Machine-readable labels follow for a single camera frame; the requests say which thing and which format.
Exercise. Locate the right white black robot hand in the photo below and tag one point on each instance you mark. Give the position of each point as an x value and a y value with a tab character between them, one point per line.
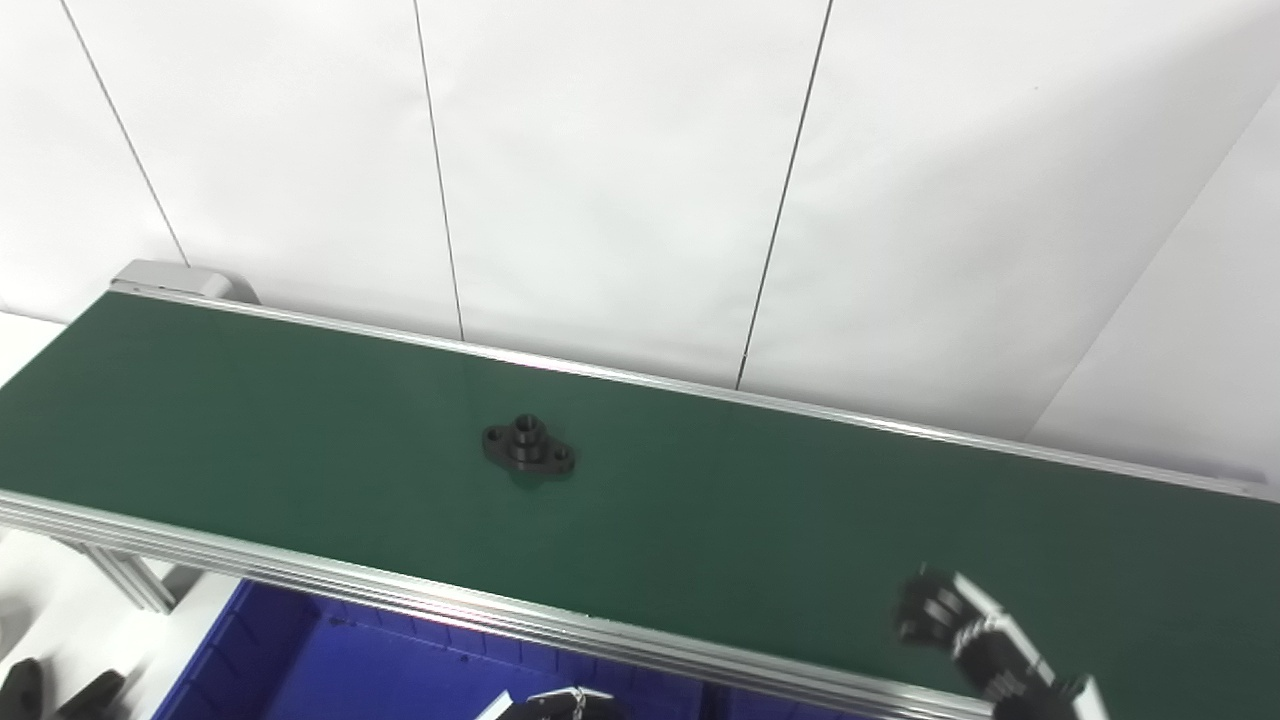
985	640

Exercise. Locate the grey conveyor motor housing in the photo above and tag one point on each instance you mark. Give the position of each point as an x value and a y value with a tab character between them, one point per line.
185	280

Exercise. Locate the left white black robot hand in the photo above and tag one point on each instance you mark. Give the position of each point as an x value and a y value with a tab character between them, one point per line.
560	706

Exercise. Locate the green conveyor belt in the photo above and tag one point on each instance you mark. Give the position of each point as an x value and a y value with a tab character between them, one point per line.
400	595
750	500

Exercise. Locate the aluminium conveyor leg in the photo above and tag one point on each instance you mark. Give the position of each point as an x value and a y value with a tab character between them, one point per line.
125	580

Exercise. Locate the black flanged metal part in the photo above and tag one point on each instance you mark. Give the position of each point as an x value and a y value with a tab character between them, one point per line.
527	448

